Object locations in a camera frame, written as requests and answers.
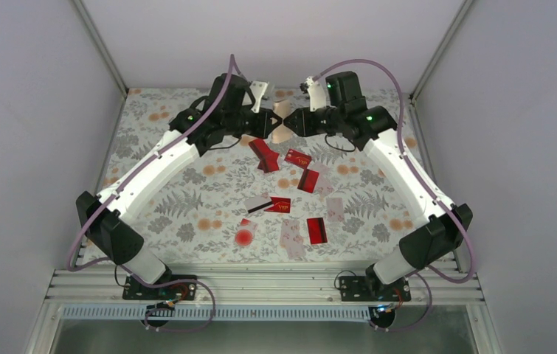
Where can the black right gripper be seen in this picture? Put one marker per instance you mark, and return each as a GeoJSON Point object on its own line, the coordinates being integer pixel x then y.
{"type": "Point", "coordinates": [303, 127]}

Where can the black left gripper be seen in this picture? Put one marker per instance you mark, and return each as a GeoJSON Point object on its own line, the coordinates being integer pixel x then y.
{"type": "Point", "coordinates": [265, 127]}

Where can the beige leather card holder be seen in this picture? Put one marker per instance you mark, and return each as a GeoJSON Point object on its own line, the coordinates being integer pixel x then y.
{"type": "Point", "coordinates": [281, 134]}

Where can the red magnetic stripe card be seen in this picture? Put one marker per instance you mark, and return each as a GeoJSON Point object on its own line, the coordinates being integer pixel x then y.
{"type": "Point", "coordinates": [308, 180]}

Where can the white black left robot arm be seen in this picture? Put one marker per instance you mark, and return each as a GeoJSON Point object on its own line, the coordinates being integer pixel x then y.
{"type": "Point", "coordinates": [232, 108]}

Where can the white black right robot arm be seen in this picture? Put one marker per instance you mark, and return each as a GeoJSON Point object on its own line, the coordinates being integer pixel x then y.
{"type": "Point", "coordinates": [338, 106]}

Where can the red card top left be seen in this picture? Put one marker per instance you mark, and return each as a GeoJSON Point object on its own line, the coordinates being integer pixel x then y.
{"type": "Point", "coordinates": [268, 159]}

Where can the red VIP card upper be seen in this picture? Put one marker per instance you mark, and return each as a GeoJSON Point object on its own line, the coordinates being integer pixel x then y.
{"type": "Point", "coordinates": [298, 158]}

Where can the red vip card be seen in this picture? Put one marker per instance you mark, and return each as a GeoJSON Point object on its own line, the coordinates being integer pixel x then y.
{"type": "Point", "coordinates": [298, 158]}
{"type": "Point", "coordinates": [279, 205]}

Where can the white floral card upper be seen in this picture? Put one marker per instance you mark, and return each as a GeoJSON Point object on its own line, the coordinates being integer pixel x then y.
{"type": "Point", "coordinates": [323, 185]}

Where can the white floral card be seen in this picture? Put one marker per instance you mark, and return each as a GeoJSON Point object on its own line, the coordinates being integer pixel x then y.
{"type": "Point", "coordinates": [323, 185]}
{"type": "Point", "coordinates": [335, 210]}
{"type": "Point", "coordinates": [291, 239]}

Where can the white card black stripe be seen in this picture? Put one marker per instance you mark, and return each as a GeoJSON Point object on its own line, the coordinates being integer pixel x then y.
{"type": "Point", "coordinates": [257, 203]}

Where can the red VIP card centre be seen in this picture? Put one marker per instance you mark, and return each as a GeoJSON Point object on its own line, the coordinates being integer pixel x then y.
{"type": "Point", "coordinates": [279, 205]}

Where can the white floral card right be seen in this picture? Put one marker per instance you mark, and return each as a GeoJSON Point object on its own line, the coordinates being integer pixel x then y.
{"type": "Point", "coordinates": [335, 210]}

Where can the red stripe card lower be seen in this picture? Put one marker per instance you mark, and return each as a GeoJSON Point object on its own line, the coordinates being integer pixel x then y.
{"type": "Point", "coordinates": [316, 231]}

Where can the white card red circle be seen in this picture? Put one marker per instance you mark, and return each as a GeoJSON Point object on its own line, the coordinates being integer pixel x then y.
{"type": "Point", "coordinates": [245, 232]}

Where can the white floral card lower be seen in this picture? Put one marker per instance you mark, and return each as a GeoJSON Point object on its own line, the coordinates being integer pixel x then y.
{"type": "Point", "coordinates": [291, 239]}

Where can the floral patterned table mat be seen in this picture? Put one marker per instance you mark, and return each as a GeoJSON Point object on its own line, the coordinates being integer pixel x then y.
{"type": "Point", "coordinates": [194, 218]}

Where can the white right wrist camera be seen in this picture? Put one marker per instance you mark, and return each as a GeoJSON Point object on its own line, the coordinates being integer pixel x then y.
{"type": "Point", "coordinates": [316, 93]}

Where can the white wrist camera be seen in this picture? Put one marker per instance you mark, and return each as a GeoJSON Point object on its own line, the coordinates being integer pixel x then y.
{"type": "Point", "coordinates": [316, 93]}
{"type": "Point", "coordinates": [260, 91]}

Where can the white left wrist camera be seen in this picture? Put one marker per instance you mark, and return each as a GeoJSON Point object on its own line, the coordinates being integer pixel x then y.
{"type": "Point", "coordinates": [260, 91]}

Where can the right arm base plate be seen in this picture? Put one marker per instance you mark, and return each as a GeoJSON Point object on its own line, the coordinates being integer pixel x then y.
{"type": "Point", "coordinates": [361, 289]}

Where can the grey slotted cable duct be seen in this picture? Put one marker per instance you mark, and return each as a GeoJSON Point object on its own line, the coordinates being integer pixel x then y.
{"type": "Point", "coordinates": [322, 313]}

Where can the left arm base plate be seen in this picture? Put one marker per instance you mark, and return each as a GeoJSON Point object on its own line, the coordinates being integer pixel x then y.
{"type": "Point", "coordinates": [134, 290]}

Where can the aluminium rail frame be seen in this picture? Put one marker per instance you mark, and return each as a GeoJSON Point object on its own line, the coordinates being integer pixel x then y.
{"type": "Point", "coordinates": [264, 284]}

